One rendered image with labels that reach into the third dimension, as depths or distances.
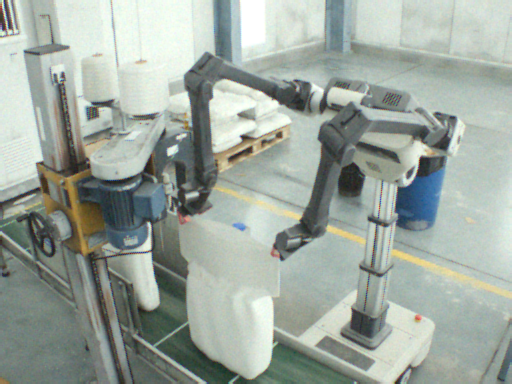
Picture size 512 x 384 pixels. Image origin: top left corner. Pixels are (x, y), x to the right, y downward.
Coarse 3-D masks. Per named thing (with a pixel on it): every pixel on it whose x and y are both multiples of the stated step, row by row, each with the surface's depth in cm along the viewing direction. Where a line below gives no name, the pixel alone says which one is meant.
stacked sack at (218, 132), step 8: (240, 120) 504; (248, 120) 506; (216, 128) 482; (224, 128) 485; (232, 128) 485; (240, 128) 491; (248, 128) 499; (216, 136) 469; (224, 136) 473; (232, 136) 483; (216, 144) 467
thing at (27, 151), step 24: (0, 0) 372; (0, 24) 386; (0, 48) 383; (24, 48) 399; (0, 72) 389; (24, 72) 406; (0, 96) 395; (24, 96) 412; (0, 120) 401; (24, 120) 419; (0, 144) 407; (24, 144) 425; (0, 168) 413; (24, 168) 432; (0, 192) 422
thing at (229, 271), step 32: (192, 224) 195; (224, 224) 192; (192, 256) 204; (224, 256) 187; (256, 256) 181; (192, 288) 204; (224, 288) 193; (256, 288) 188; (192, 320) 214; (224, 320) 196; (256, 320) 189; (224, 352) 204; (256, 352) 197
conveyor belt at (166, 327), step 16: (32, 208) 345; (0, 224) 325; (16, 224) 325; (16, 240) 307; (160, 288) 264; (176, 288) 264; (160, 304) 252; (176, 304) 252; (144, 320) 241; (160, 320) 241; (176, 320) 241; (144, 336) 230; (160, 336) 230; (176, 336) 231; (176, 352) 221; (192, 352) 221; (272, 352) 221; (288, 352) 220; (192, 368) 212; (208, 368) 212; (224, 368) 212; (272, 368) 212; (288, 368) 211; (304, 368) 211; (320, 368) 211
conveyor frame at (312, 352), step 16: (16, 256) 305; (32, 272) 291; (48, 272) 270; (160, 272) 276; (64, 288) 266; (128, 336) 232; (288, 336) 225; (144, 352) 226; (160, 352) 215; (304, 352) 221; (320, 352) 214; (160, 368) 222; (176, 368) 211; (336, 368) 211; (352, 368) 205
